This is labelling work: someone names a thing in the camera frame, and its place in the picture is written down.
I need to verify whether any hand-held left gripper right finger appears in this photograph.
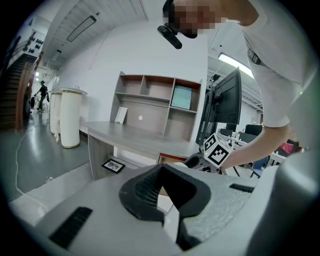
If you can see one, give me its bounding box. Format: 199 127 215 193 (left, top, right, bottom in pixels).
162 164 260 256

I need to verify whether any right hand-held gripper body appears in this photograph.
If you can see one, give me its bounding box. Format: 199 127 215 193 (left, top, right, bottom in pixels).
184 132 231 176

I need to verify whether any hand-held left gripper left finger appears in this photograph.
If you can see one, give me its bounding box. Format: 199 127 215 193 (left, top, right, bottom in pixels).
33 163 184 256

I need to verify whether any person's right forearm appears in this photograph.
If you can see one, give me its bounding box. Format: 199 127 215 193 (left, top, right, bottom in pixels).
221 123 292 170

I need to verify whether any black monitor stand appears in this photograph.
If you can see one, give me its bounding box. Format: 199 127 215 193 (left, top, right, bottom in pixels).
195 74 219 146

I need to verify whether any small black desktop monitor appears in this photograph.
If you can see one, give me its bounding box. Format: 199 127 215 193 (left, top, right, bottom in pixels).
244 123 264 137

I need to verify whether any blue office chair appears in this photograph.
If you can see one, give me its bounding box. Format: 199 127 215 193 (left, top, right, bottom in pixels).
250 155 273 179

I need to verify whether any large black monitor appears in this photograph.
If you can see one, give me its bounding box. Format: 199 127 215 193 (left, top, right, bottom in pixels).
206 66 243 126

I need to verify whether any black-framed floor picture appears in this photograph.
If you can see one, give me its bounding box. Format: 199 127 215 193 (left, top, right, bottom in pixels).
100 158 126 175

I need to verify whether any grey wooden shelf hutch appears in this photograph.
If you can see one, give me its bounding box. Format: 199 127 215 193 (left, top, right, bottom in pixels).
109 71 204 144

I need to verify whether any grey wooden desk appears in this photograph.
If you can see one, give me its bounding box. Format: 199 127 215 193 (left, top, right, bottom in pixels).
79 120 202 181

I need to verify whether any bright ceiling tube light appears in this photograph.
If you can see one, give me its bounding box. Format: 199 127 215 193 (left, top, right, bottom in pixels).
217 51 255 77

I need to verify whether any person's white shirt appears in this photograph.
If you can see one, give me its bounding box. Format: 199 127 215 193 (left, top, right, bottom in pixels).
208 9 318 129

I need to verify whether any grey black chest clip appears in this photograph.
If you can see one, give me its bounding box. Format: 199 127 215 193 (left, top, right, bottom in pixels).
246 47 261 65

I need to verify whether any white cylindrical air purifier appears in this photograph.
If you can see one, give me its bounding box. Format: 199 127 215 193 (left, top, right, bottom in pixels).
58 87 89 150

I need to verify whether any white carved-leg stand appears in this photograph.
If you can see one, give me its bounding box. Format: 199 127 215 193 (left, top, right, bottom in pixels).
48 90 63 144

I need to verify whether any person's head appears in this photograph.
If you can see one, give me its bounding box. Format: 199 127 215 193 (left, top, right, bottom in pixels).
172 0 260 40

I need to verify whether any wooden staircase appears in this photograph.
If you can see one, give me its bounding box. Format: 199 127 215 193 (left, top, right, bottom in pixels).
0 51 45 131

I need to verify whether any white floor cable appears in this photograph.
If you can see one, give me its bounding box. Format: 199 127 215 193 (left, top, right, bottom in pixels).
14 119 51 209

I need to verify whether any black head-worn camera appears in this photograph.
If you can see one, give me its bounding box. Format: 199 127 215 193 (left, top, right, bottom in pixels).
156 0 183 50

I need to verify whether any cluster of black wall ornaments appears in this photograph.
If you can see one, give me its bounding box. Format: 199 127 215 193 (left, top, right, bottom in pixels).
24 31 46 54

